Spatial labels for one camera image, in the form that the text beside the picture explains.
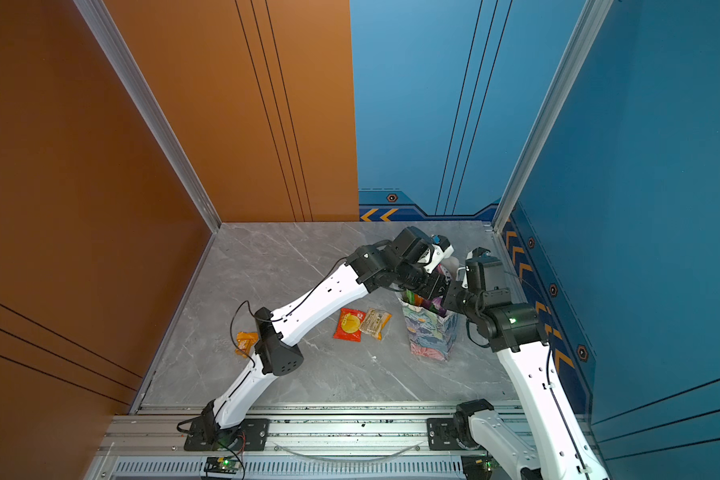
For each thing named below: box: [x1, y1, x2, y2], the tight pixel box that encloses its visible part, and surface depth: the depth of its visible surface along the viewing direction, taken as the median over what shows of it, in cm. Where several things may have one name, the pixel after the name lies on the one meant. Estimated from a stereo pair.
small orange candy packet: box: [234, 331, 259, 358], surface depth 90 cm
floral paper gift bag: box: [398, 298, 459, 362], surface depth 74 cm
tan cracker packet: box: [360, 308, 392, 341], surface depth 93 cm
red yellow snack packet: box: [332, 308, 366, 343], surface depth 92 cm
